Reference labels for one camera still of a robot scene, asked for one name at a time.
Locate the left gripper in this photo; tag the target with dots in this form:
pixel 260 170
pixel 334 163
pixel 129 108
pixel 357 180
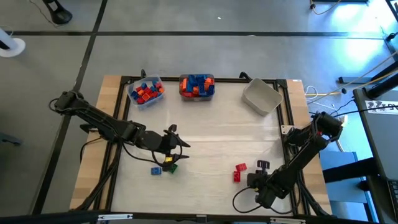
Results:
pixel 155 141

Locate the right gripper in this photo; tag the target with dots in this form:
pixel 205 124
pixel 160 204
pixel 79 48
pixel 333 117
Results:
pixel 264 185

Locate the long red toy brick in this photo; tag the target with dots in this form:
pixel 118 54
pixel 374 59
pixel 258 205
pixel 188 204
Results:
pixel 186 94

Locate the long orange toy brick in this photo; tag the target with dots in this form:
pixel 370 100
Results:
pixel 184 84

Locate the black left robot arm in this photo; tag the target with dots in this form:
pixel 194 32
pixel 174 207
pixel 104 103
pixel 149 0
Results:
pixel 99 121

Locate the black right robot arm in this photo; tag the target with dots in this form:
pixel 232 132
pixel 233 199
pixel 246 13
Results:
pixel 308 152

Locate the green toy brick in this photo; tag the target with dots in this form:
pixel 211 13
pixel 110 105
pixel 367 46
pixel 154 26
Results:
pixel 174 170

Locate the smoky grey plastic bin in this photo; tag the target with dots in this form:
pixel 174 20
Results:
pixel 196 99

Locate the clear plastic bin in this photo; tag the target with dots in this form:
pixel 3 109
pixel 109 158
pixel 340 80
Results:
pixel 132 85

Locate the white plastic bin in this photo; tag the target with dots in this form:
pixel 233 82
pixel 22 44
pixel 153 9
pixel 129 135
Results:
pixel 261 96

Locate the black equipment desk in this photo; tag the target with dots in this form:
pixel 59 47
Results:
pixel 379 140

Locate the black beam stand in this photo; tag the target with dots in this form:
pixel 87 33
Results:
pixel 384 85

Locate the black floor stand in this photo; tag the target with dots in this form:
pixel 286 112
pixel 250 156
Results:
pixel 59 14

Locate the white floor stand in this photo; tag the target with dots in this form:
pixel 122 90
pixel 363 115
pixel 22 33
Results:
pixel 12 48

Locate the silver frame bracket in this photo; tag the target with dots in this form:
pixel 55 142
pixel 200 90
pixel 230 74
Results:
pixel 115 216
pixel 287 221

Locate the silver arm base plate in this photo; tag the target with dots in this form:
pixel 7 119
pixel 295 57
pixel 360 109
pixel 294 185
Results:
pixel 286 128

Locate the black aluminium table frame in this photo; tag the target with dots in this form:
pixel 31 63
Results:
pixel 168 79

